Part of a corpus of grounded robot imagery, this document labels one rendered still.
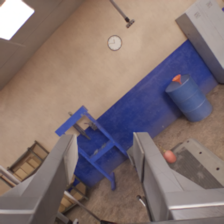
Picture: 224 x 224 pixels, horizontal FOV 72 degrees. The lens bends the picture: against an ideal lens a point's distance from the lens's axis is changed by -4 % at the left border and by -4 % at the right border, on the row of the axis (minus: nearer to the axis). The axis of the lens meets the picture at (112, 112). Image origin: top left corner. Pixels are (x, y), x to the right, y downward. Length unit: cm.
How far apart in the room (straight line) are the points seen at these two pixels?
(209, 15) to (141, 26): 131
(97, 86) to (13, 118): 224
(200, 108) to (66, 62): 301
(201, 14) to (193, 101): 166
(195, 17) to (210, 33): 43
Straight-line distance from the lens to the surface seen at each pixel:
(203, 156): 106
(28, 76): 417
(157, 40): 396
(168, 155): 110
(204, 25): 382
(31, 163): 439
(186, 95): 343
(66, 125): 354
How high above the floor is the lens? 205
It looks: 12 degrees down
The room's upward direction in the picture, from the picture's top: 43 degrees counter-clockwise
